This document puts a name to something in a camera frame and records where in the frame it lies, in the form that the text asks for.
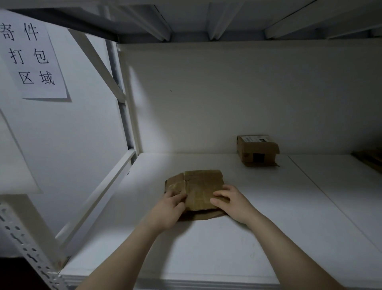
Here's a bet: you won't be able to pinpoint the small brown cardboard box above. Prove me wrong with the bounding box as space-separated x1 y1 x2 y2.
237 135 280 167

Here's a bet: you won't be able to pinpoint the person's right forearm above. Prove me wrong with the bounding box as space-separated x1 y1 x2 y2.
245 213 348 290

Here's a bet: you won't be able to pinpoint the white metal shelving rack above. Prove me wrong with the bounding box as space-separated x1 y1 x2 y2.
0 0 382 290

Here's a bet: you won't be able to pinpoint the person's left hand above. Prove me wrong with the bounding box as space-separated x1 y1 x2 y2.
145 190 188 232

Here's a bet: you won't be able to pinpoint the brown cardboard pieces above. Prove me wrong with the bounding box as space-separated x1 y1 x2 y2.
351 150 382 174

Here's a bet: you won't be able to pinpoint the person's left forearm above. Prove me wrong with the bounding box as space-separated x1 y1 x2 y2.
76 221 164 290

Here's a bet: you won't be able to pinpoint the person's right hand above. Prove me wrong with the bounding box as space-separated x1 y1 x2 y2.
210 184 256 226

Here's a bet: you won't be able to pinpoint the white paper sign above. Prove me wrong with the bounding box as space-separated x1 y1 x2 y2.
0 9 68 100

